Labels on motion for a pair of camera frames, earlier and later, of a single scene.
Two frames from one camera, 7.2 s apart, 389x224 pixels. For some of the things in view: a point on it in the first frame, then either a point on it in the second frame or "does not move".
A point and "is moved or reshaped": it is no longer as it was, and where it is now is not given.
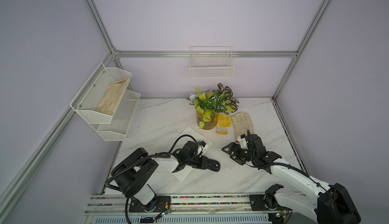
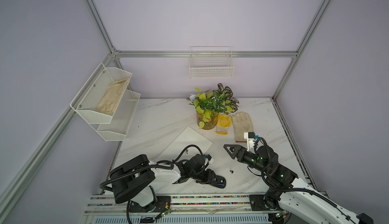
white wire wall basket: x=211 y=62 does not move
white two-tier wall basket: x=106 y=104 does not move
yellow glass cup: x=223 y=123 does not move
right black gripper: x=237 y=147 does not move
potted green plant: x=209 y=104 does not move
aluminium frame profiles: x=11 y=191 does not move
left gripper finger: x=213 y=165 to x=218 y=181
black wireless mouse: x=216 y=165 to x=219 y=181
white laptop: x=183 y=173 is moved or reshaped
